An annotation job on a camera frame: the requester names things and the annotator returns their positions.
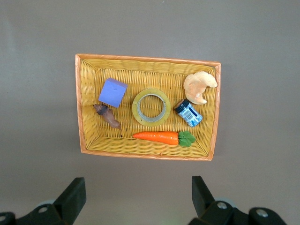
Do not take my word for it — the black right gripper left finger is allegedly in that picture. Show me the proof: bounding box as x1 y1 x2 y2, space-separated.
0 177 87 225

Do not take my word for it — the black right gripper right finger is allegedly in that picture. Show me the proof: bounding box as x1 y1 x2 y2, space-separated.
188 175 288 225

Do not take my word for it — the yellow tape roll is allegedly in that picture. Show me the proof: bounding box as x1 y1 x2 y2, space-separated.
132 88 171 128

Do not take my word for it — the orange toy carrot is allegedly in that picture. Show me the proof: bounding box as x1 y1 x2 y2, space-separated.
133 130 196 148

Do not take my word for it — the yellow wicker basket orange rim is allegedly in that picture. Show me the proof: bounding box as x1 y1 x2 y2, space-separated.
75 53 222 162

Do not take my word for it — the small jar blue label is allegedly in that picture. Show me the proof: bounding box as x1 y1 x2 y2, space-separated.
174 99 203 128

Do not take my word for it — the brown toy root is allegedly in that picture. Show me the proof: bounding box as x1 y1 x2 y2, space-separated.
93 104 123 138

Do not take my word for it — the toy croissant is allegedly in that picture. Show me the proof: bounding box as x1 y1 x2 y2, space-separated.
183 71 218 105

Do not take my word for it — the purple foam cube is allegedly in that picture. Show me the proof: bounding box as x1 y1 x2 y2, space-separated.
98 78 128 108

